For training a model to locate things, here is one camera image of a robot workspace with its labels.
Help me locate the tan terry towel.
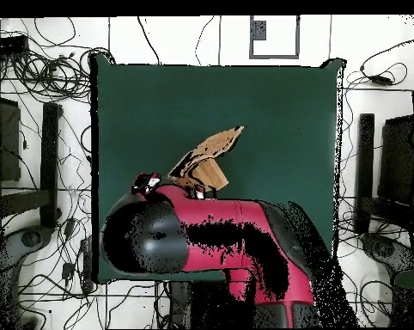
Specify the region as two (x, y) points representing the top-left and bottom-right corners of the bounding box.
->
(167, 125), (245, 194)

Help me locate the flat black box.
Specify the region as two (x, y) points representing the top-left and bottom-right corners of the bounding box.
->
(0, 34), (30, 57)

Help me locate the dark green table cloth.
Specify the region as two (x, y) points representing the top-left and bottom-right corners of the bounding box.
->
(89, 52), (348, 285)

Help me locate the long black power strip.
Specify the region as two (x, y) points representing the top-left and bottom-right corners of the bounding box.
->
(80, 236), (95, 294)

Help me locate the small black power adapter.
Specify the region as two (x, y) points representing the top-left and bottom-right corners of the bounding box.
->
(61, 262), (76, 282)

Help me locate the office chair base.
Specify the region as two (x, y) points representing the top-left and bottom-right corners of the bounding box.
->
(0, 224), (54, 330)
(359, 231), (414, 280)

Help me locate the large black box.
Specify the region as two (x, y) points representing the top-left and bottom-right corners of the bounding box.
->
(378, 114), (414, 207)
(0, 95), (21, 182)

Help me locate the grey square floor marker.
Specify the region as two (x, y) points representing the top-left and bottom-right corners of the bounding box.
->
(248, 15), (301, 60)

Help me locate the black metal frame bar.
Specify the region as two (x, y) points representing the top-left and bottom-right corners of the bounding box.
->
(39, 101), (64, 229)
(355, 113), (375, 235)

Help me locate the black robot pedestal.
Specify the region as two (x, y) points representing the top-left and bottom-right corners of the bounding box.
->
(155, 279), (228, 329)

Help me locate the black adapter with cable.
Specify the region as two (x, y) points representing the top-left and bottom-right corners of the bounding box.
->
(359, 34), (414, 87)

